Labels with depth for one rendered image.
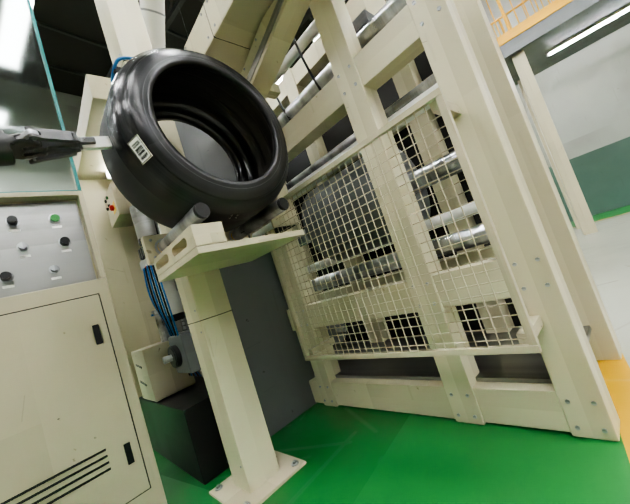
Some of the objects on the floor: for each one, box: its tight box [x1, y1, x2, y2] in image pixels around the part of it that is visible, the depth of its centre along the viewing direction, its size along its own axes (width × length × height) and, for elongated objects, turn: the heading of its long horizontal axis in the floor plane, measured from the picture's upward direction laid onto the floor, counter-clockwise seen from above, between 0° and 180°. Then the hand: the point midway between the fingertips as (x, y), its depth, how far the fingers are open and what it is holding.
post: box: [94, 0, 280, 493], centre depth 124 cm, size 13×13×250 cm
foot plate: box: [209, 450, 306, 504], centre depth 114 cm, size 27×27×2 cm
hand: (94, 143), depth 79 cm, fingers closed
